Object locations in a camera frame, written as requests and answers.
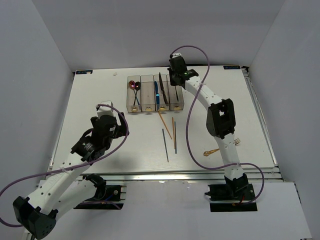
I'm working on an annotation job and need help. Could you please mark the clear container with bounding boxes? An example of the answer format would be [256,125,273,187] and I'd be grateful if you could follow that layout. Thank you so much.
[166,74,185,111]
[126,75,142,113]
[153,73,170,112]
[140,75,156,112]

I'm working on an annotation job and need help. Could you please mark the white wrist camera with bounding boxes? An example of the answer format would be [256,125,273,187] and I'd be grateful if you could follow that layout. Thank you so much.
[169,52,182,58]
[96,100,114,119]

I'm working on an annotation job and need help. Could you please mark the right blue corner sticker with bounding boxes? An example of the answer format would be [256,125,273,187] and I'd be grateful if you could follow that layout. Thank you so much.
[223,65,241,70]

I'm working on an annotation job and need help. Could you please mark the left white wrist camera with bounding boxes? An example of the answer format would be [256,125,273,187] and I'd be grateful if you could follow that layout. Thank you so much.
[96,100,114,119]

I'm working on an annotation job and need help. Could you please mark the blue corner sticker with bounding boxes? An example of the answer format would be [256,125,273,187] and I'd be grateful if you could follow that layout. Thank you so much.
[223,65,241,70]
[75,70,93,75]

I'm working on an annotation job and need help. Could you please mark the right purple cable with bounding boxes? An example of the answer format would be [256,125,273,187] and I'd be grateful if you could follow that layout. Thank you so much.
[170,45,265,206]

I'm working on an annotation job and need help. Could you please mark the black spoon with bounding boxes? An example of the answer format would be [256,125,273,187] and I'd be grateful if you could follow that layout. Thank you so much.
[134,81,141,105]

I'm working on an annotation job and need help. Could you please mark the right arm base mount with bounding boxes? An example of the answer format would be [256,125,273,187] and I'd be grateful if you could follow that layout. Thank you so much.
[204,176,258,213]

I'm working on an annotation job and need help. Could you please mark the gold fork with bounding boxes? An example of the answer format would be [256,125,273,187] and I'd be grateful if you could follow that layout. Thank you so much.
[203,138,241,157]

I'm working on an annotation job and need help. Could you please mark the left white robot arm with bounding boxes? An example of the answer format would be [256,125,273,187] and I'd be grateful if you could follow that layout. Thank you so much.
[12,112,129,240]

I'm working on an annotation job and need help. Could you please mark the rainbow fork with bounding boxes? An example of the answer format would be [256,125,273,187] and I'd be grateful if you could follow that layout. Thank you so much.
[174,86,179,102]

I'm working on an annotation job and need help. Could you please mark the orange chopstick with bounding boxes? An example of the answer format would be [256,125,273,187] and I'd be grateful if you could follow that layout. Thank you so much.
[171,117,177,154]
[158,111,173,140]

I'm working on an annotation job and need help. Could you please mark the blue chopstick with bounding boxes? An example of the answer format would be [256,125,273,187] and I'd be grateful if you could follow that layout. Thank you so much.
[162,128,169,163]
[173,120,177,154]

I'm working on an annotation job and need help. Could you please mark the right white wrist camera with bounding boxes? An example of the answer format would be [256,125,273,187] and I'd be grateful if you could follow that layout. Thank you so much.
[169,52,182,58]

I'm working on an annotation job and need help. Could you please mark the blue knife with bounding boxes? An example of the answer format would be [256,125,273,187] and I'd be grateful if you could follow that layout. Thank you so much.
[154,81,160,107]

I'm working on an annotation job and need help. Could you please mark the left blue corner sticker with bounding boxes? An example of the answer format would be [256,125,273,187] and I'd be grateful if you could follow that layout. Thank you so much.
[75,70,93,75]

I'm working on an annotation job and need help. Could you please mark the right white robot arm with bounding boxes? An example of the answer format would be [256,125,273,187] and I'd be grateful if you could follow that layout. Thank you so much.
[168,53,249,200]

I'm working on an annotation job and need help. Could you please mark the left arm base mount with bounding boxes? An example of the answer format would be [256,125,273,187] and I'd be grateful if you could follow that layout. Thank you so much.
[74,174,127,210]

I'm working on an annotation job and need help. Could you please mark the black knife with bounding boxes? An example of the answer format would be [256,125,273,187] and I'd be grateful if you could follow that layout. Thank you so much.
[158,73,169,106]

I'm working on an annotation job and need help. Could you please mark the rainbow spoon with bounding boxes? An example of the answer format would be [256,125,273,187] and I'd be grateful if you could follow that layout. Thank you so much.
[128,80,136,105]

